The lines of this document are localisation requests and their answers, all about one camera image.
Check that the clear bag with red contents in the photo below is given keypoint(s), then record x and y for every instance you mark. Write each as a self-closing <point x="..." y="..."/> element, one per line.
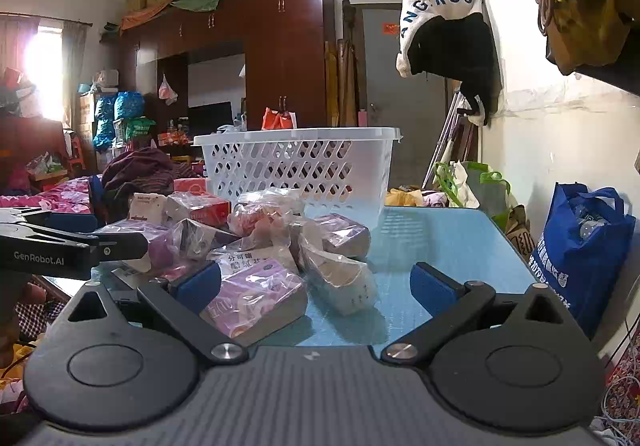
<point x="262" y="218"/>

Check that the green and white bag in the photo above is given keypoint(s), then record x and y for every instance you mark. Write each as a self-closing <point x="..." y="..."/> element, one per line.
<point x="480" y="191"/>

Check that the yellow cloth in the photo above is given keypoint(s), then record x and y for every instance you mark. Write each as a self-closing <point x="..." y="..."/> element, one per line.
<point x="404" y="197"/>

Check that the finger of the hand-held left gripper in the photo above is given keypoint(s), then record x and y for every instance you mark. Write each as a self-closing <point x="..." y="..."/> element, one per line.
<point x="122" y="246"/>
<point x="72" y="222"/>

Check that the pink box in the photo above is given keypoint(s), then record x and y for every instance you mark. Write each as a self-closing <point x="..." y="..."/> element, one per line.
<point x="190" y="185"/>

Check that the pink hanging plastic bag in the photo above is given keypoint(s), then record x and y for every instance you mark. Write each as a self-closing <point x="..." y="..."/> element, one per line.
<point x="168" y="91"/>

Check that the small purple wrapped packet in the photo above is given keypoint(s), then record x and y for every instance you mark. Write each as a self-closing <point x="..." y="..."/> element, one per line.
<point x="342" y="236"/>

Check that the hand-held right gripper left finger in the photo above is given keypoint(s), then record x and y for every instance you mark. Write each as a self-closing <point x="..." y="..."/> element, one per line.
<point x="200" y="286"/>

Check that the purple packet in clear bag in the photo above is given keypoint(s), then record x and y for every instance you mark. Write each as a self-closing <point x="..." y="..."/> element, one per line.
<point x="150" y="243"/>

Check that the black television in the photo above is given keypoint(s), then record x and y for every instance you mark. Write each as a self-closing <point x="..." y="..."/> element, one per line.
<point x="210" y="118"/>

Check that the brown wooden wardrobe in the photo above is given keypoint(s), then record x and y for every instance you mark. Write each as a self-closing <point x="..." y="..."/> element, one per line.
<point x="285" y="41"/>

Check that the white box in clear bag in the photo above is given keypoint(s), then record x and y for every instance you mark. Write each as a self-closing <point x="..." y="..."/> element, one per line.
<point x="340" y="281"/>

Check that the blue plastic bags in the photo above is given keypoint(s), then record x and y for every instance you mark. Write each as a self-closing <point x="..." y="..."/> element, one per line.
<point x="120" y="111"/>

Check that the metal poles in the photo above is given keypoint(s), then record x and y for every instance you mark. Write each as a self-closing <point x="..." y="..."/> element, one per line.
<point x="445" y="141"/>

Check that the orange and white plastic bag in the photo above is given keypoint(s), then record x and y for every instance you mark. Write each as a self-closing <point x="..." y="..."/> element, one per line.
<point x="277" y="120"/>

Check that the white medicine box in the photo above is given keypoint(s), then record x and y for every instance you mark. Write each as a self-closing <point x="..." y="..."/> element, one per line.
<point x="255" y="260"/>

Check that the black hanging garment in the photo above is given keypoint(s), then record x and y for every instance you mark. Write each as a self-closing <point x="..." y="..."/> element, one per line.
<point x="465" y="61"/>

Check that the clear plastic storage basket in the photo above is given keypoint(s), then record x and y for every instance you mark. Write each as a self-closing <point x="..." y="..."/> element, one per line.
<point x="300" y="166"/>

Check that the large purple wrapped packet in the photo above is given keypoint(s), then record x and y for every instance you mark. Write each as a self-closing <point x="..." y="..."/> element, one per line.
<point x="255" y="298"/>

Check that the white and red box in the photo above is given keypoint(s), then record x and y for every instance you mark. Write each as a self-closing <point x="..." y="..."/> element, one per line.
<point x="146" y="208"/>

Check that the grey door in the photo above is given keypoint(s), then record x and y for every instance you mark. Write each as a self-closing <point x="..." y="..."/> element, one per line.
<point x="395" y="96"/>

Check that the small cardboard box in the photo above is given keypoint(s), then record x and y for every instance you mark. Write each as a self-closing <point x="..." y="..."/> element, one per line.
<point x="135" y="2"/>

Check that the pile of dark clothes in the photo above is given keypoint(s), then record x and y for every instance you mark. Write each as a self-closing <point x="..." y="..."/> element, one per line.
<point x="145" y="173"/>

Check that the red box in clear bag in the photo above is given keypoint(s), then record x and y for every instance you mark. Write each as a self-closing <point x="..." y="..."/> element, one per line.
<point x="200" y="208"/>

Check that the window curtain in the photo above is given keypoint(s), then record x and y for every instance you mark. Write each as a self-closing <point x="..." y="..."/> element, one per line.
<point x="74" y="71"/>

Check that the patterned woven bag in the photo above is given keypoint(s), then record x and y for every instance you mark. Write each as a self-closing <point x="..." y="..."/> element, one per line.
<point x="522" y="231"/>

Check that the pink floral blanket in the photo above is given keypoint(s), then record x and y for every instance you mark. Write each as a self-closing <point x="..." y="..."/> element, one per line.
<point x="45" y="198"/>

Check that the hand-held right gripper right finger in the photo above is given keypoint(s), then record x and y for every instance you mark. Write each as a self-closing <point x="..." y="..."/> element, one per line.
<point x="430" y="282"/>

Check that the grey box in clear bag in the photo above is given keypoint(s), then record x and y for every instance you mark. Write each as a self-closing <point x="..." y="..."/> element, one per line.
<point x="205" y="238"/>

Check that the blue tote bag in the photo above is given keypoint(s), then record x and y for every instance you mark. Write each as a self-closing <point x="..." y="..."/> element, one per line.
<point x="580" y="256"/>

